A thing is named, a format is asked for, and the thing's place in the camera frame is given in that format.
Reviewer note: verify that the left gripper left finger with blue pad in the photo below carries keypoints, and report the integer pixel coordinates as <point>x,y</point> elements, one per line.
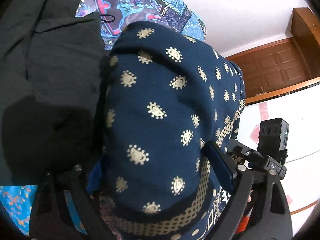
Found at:
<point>62,209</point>

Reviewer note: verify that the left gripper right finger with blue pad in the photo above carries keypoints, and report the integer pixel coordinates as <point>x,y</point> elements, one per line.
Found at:
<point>258,207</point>

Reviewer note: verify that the navy patterned hoodie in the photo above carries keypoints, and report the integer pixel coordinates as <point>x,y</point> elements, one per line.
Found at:
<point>164,96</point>

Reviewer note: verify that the white wardrobe with hearts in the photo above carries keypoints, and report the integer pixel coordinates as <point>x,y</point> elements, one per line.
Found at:
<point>301,111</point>

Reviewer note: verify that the brown wooden door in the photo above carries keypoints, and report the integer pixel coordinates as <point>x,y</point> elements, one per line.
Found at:
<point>284,66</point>

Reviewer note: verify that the black garment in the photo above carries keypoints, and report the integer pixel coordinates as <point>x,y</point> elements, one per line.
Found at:
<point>50,66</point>

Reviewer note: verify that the patchwork bed quilt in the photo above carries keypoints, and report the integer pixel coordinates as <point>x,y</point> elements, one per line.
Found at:
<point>17,200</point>

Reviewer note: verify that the black camera box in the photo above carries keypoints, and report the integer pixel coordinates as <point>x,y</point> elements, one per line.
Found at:
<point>273,136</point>

